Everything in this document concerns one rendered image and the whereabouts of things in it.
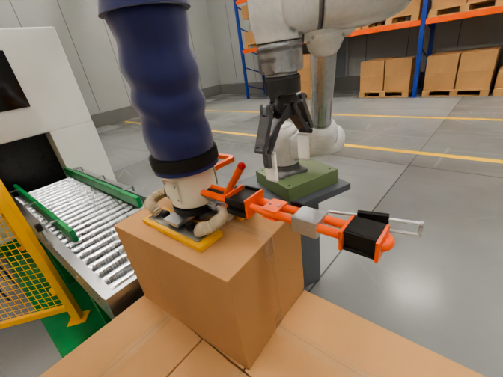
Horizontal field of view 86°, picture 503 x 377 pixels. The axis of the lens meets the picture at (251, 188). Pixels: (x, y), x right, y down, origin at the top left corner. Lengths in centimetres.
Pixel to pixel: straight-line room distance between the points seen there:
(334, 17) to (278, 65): 12
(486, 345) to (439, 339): 20
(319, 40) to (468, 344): 163
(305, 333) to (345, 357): 15
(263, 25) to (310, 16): 8
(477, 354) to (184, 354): 142
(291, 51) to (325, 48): 59
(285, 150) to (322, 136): 21
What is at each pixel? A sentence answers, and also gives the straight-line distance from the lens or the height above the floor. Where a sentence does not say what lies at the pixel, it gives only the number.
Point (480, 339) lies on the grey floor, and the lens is 197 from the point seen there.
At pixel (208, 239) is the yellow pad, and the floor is 96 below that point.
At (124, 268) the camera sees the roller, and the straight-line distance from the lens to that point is 164.
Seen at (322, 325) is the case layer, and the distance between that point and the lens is 114.
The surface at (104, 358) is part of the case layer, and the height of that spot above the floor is 54.
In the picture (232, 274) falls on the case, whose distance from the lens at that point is 76.
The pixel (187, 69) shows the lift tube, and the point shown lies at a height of 145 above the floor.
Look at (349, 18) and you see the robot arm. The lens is 58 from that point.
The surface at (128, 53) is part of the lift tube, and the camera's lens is 83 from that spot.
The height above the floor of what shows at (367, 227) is 110.
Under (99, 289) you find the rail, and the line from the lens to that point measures 150.
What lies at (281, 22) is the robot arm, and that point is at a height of 150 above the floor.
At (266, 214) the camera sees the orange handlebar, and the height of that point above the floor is 108.
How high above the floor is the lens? 146
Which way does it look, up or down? 26 degrees down
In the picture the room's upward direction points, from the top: 9 degrees counter-clockwise
